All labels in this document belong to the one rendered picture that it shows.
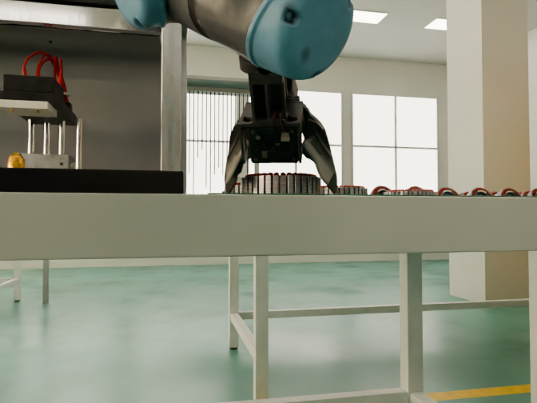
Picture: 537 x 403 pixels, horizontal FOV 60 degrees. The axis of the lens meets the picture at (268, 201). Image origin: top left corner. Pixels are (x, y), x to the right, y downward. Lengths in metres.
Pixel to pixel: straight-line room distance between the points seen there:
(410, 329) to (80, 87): 1.12
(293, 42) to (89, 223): 0.20
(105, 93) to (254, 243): 0.59
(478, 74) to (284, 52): 4.14
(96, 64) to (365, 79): 7.23
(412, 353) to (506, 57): 3.41
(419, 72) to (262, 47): 8.17
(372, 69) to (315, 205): 7.74
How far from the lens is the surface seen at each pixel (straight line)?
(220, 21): 0.36
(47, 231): 0.38
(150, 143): 0.89
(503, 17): 4.67
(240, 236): 0.38
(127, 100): 0.91
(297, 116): 0.54
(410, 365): 1.55
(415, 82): 8.39
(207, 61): 7.43
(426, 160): 8.24
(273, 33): 0.32
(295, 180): 0.60
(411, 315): 1.51
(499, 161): 4.35
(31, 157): 0.78
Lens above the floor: 0.73
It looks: 2 degrees up
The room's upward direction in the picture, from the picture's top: straight up
